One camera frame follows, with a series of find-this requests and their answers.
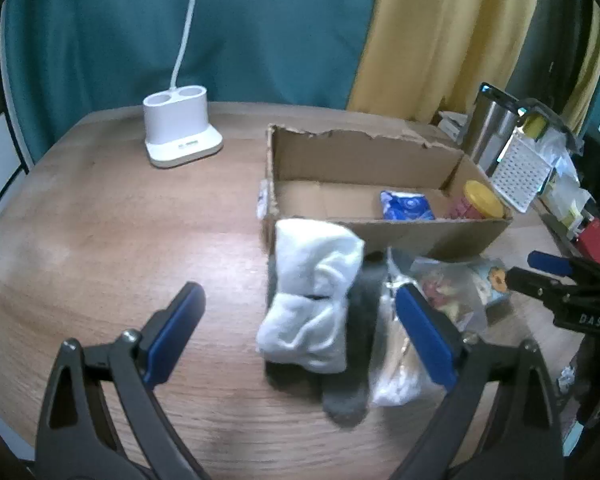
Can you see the stainless steel tumbler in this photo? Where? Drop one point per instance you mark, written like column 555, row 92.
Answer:
column 487, row 125

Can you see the torn cardboard box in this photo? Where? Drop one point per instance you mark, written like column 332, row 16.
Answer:
column 410, row 235

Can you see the yellow curtain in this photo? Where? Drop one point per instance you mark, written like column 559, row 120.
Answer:
column 430, row 35

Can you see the blue and white packet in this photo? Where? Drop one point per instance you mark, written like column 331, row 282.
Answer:
column 407, row 206

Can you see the red box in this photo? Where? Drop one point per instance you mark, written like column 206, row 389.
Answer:
column 597, row 245

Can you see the clear bag of colourful snacks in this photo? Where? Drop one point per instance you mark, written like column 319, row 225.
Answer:
column 450, row 285

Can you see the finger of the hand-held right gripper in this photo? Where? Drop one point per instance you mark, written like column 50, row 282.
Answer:
column 550, row 262
column 530, row 282

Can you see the white perforated basket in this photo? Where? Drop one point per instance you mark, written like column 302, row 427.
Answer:
column 522, row 170

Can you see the red jar with yellow lid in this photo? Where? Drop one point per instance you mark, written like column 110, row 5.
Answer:
column 477, row 200

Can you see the white sock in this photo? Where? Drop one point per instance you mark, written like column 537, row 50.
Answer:
column 310, row 285

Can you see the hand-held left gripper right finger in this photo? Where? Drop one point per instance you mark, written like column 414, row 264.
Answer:
column 425, row 332

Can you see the white desk lamp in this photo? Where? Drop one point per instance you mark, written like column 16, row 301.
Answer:
column 177, row 130

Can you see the pile of clear plastic bags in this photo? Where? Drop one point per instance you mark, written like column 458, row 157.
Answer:
column 567, row 180

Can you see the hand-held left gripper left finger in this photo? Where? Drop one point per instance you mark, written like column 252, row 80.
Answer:
column 177, row 320

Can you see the teal curtain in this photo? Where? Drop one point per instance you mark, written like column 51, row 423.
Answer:
column 180, row 25

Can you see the clear bag of cotton swabs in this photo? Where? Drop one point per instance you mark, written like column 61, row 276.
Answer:
column 395, row 385

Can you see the yellow sponge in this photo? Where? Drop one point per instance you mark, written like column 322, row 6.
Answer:
column 534, row 125

